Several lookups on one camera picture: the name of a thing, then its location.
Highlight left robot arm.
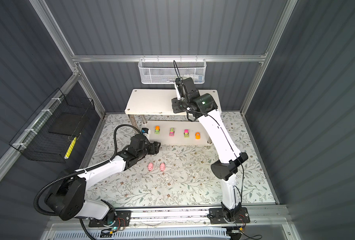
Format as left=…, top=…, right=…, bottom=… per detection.
left=44, top=134, right=161, bottom=224

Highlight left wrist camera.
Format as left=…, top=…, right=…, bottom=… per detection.
left=141, top=128, right=149, bottom=136

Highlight black wire basket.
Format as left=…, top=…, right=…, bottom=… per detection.
left=9, top=91, right=95, bottom=163

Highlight pink pig toy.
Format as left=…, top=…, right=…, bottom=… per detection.
left=147, top=163, right=154, bottom=172
left=160, top=163, right=166, bottom=172

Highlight green orange mixer toy truck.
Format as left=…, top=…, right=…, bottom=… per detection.
left=154, top=126, right=160, bottom=135

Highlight white wire mesh basket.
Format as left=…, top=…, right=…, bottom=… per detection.
left=138, top=60, right=207, bottom=85

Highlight white two-tier shelf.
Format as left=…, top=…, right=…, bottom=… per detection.
left=124, top=89, right=212, bottom=146

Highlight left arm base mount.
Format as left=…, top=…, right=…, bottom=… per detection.
left=88, top=211, right=132, bottom=228

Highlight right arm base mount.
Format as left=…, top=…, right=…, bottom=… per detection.
left=206, top=207, right=250, bottom=225

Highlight white cable duct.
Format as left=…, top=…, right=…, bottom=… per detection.
left=53, top=226, right=230, bottom=240

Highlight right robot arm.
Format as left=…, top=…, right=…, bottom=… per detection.
left=171, top=78, right=248, bottom=214

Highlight yellow tag on basket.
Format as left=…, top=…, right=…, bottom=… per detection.
left=64, top=137, right=77, bottom=160

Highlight orange toy bulldozer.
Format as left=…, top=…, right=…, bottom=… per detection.
left=195, top=132, right=201, bottom=140

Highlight pens in white basket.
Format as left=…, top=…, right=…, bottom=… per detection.
left=161, top=74, right=205, bottom=84

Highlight green pink mixer toy truck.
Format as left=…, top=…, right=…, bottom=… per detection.
left=184, top=129, right=189, bottom=138

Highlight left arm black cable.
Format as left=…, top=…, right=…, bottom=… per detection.
left=33, top=124, right=142, bottom=217

